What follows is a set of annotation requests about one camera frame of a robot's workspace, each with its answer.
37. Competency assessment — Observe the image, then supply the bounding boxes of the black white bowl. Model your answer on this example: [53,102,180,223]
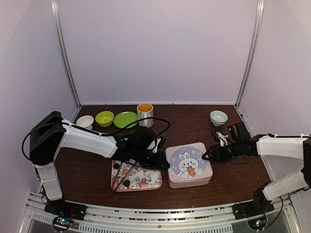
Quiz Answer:
[76,115,94,130]

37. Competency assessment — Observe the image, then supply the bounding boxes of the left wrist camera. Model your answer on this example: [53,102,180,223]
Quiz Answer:
[147,136,166,153]

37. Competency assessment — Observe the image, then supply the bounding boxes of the right aluminium frame post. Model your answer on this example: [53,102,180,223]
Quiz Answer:
[235,0,265,109]

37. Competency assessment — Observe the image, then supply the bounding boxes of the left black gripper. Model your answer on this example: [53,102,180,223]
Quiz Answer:
[133,147,171,170]

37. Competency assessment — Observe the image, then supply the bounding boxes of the floral pink tray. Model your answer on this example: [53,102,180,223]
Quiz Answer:
[111,160,163,192]

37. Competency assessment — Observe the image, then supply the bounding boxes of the pink divided tin box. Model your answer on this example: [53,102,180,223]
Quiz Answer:
[168,176,213,188]

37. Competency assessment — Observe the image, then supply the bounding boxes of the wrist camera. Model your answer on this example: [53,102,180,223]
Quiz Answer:
[147,136,166,153]
[212,131,228,147]

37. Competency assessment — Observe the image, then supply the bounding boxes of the green plate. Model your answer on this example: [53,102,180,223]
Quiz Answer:
[114,111,138,129]

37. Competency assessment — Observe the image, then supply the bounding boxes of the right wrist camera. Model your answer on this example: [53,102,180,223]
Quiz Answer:
[212,131,228,147]

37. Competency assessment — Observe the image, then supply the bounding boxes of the floral white mug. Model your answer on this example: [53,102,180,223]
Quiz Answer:
[137,103,154,128]

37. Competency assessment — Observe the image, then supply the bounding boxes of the aluminium frame post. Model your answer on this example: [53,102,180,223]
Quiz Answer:
[51,0,81,108]
[235,0,265,109]

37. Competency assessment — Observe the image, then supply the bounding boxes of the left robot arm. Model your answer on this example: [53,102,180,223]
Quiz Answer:
[24,111,170,216]

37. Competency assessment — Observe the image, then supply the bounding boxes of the left aluminium frame post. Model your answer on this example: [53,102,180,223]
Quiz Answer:
[51,0,81,108]

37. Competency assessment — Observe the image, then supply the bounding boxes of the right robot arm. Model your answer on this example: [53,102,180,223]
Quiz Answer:
[202,122,311,216]

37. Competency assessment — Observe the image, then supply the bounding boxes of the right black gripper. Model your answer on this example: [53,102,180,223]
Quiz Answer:
[202,140,242,163]

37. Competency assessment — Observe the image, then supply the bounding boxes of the metal serving tongs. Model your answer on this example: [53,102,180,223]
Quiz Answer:
[109,162,137,195]

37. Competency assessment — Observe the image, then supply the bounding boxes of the pale blue tea bowl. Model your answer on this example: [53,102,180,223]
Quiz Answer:
[209,110,228,127]

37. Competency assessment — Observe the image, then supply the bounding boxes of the front aluminium rail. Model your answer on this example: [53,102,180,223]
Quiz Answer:
[17,192,301,233]

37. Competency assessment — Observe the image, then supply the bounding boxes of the pink rabbit tin lid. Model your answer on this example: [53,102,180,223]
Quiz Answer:
[165,142,213,181]

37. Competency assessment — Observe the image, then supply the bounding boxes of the green bowl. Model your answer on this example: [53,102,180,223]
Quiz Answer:
[95,111,114,128]

